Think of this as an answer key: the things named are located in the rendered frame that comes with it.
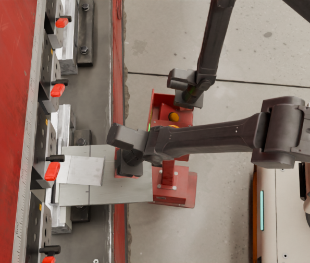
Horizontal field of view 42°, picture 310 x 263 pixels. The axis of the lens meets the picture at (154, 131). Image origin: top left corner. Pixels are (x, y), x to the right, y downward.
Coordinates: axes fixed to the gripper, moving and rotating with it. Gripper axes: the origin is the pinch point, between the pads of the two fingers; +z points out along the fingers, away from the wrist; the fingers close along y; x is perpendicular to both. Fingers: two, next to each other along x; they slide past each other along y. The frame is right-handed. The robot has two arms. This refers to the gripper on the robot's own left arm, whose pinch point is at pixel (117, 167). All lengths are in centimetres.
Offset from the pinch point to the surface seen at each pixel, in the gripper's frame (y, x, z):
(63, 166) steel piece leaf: -1.4, -13.2, 8.6
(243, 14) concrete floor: -141, 115, 50
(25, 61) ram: -7.2, -33.8, -29.7
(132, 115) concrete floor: -70, 50, 88
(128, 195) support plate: 8.1, 3.0, -0.6
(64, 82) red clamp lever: -13.2, -21.8, -16.6
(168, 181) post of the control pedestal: -22, 57, 63
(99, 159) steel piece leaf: -2.9, -4.2, 3.4
